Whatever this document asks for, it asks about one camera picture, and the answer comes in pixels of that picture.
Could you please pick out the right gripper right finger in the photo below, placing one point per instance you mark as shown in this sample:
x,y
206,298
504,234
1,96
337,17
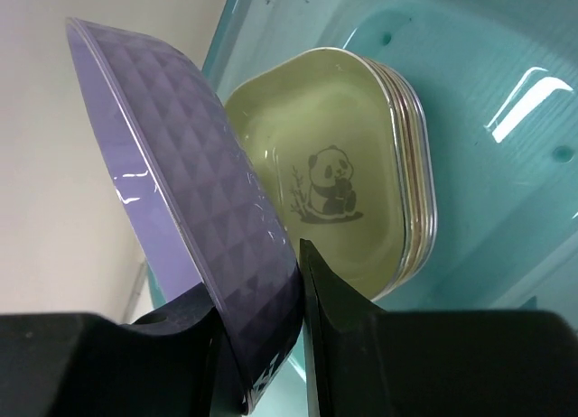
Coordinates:
x,y
361,360

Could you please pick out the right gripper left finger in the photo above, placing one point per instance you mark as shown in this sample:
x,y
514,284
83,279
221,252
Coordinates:
x,y
170,362

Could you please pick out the purple plate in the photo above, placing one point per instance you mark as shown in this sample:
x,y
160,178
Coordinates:
x,y
192,197

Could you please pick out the yellow plate top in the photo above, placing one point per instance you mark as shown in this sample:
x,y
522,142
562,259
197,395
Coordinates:
x,y
415,173

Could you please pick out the green plate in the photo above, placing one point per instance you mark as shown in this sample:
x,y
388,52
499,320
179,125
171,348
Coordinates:
x,y
319,133

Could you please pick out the teal plastic bin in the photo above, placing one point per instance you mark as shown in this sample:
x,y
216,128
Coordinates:
x,y
497,80

